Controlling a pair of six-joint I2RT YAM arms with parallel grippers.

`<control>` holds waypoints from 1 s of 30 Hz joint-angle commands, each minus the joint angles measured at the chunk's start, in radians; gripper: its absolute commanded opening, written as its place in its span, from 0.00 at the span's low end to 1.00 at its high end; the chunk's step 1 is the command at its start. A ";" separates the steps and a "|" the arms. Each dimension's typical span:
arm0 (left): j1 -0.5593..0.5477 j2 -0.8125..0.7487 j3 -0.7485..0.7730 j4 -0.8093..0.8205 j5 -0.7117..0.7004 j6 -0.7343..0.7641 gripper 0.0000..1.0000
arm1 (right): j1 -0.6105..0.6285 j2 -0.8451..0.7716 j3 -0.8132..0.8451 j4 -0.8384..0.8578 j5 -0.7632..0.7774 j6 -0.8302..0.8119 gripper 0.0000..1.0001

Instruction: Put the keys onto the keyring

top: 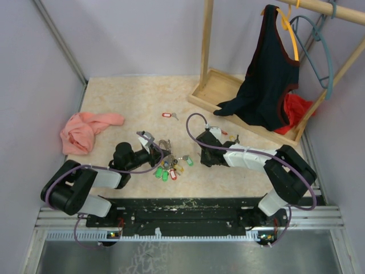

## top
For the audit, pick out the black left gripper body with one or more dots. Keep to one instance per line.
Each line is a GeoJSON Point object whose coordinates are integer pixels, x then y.
{"type": "Point", "coordinates": [143, 157]}

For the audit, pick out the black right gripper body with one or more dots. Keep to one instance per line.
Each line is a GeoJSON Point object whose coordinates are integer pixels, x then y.
{"type": "Point", "coordinates": [206, 159]}

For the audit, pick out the large keyring with coloured tags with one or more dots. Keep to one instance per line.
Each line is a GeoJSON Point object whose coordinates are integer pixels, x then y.
{"type": "Point", "coordinates": [170, 167]}

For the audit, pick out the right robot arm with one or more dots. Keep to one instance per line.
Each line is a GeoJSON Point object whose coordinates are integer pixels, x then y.
{"type": "Point", "coordinates": [288, 172]}

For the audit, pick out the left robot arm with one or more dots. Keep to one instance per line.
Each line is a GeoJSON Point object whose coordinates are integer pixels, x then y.
{"type": "Point", "coordinates": [69, 189]}

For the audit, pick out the pink crumpled cloth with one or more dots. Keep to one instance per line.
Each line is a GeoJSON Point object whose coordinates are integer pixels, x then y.
{"type": "Point", "coordinates": [78, 135]}

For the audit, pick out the red cloth in rack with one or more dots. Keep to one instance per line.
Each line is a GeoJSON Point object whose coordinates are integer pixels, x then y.
{"type": "Point", "coordinates": [295, 108]}

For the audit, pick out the dark navy tank top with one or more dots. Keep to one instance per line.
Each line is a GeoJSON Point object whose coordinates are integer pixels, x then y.
{"type": "Point", "coordinates": [271, 75]}

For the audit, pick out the yellow clothes hanger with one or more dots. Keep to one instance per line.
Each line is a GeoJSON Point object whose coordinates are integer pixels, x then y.
{"type": "Point", "coordinates": [287, 26]}

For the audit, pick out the blue-grey clothes hanger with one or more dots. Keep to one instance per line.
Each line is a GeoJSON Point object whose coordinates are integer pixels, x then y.
{"type": "Point", "coordinates": [318, 54]}

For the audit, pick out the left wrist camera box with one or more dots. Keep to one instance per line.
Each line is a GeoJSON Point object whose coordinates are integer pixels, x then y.
{"type": "Point", "coordinates": [146, 140]}

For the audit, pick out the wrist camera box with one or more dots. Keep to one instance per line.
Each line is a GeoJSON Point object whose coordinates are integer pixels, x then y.
{"type": "Point", "coordinates": [146, 140]}
{"type": "Point", "coordinates": [215, 131]}

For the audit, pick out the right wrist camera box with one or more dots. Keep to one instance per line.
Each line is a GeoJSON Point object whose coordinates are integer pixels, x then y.
{"type": "Point", "coordinates": [215, 131]}

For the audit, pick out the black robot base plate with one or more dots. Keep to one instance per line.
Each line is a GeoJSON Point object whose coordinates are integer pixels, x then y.
{"type": "Point", "coordinates": [191, 218]}

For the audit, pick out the grey wall corner rail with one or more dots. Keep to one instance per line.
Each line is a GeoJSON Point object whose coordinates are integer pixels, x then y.
{"type": "Point", "coordinates": [60, 41]}

